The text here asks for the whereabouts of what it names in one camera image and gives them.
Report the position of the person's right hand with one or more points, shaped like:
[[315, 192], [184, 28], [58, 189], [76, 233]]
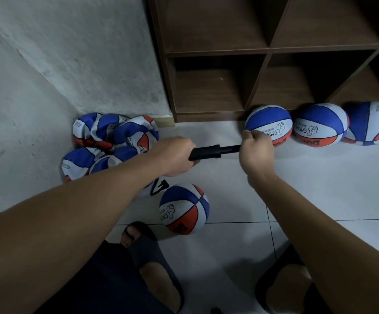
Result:
[[257, 157]]

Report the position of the person's left hand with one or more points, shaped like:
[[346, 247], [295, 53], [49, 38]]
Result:
[[172, 155]]

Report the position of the black hand pump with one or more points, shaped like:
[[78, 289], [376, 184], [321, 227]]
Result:
[[206, 152]]

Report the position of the brown wooden cubby shelf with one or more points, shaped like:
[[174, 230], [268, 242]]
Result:
[[215, 36]]

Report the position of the person's left forearm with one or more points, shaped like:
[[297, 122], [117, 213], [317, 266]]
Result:
[[52, 242]]

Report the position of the person's right forearm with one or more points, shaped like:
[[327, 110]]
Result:
[[333, 248]]

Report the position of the person's left foot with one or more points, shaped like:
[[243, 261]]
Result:
[[158, 284]]

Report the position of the black sandal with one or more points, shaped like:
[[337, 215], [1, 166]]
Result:
[[147, 248], [281, 258]]

